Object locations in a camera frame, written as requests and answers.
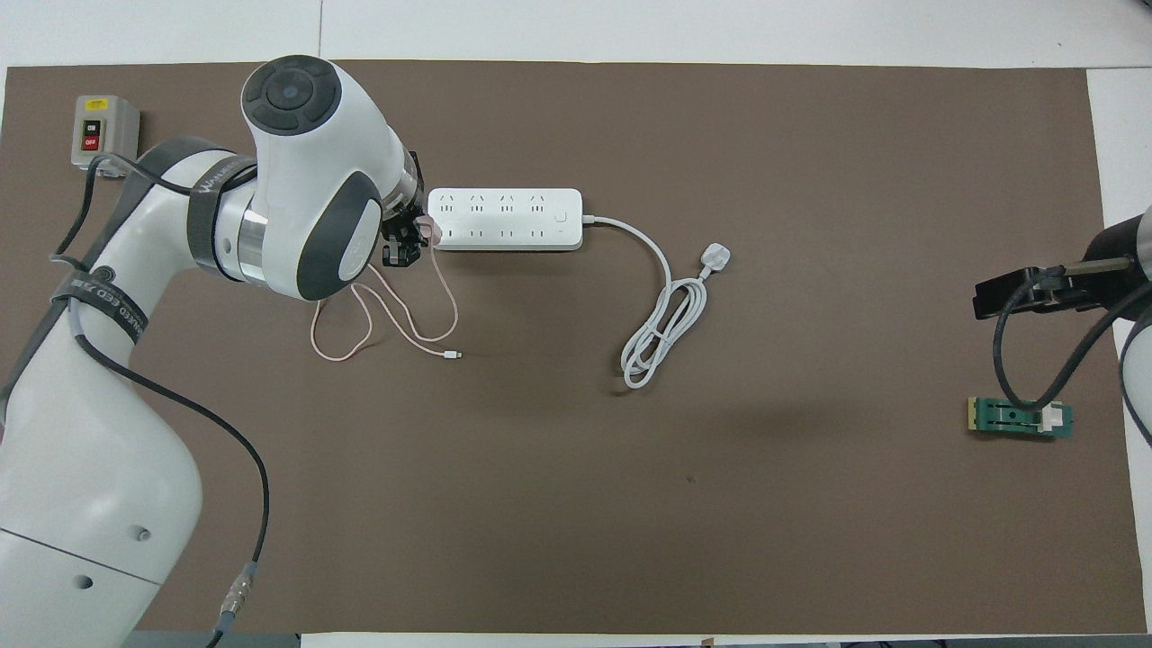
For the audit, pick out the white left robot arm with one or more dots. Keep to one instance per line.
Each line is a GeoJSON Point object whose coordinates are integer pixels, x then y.
{"type": "Point", "coordinates": [306, 180]}

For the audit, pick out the grey on off switch box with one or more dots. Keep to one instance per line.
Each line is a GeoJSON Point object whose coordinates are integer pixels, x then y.
{"type": "Point", "coordinates": [94, 135]}

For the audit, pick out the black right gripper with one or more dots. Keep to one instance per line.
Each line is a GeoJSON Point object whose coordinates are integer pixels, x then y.
{"type": "Point", "coordinates": [1111, 247]}

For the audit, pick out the brown table mat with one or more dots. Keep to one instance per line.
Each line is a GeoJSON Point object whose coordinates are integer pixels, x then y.
{"type": "Point", "coordinates": [630, 504]}

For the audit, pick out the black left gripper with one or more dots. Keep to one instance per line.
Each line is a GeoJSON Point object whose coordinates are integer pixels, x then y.
{"type": "Point", "coordinates": [396, 225]}

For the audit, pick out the pink charger block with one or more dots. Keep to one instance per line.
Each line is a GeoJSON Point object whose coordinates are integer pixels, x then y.
{"type": "Point", "coordinates": [430, 229]}

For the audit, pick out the green knife switch yellow base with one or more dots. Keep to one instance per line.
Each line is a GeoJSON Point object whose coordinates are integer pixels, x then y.
{"type": "Point", "coordinates": [1012, 418]}

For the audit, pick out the white power strip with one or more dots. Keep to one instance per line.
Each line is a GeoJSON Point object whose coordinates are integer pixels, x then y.
{"type": "Point", "coordinates": [504, 219]}

